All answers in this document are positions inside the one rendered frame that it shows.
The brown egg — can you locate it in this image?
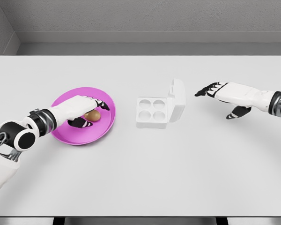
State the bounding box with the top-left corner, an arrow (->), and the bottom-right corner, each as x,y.
84,110 -> 101,122

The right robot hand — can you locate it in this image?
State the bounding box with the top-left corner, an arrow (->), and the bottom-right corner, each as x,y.
194,82 -> 251,120

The white egg box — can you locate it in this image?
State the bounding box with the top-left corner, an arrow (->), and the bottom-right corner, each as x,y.
135,78 -> 187,129

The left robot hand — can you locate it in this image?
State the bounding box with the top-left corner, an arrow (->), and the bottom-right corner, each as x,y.
64,94 -> 111,129

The pink round plate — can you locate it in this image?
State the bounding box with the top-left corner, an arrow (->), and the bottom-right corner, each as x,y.
50,87 -> 116,147

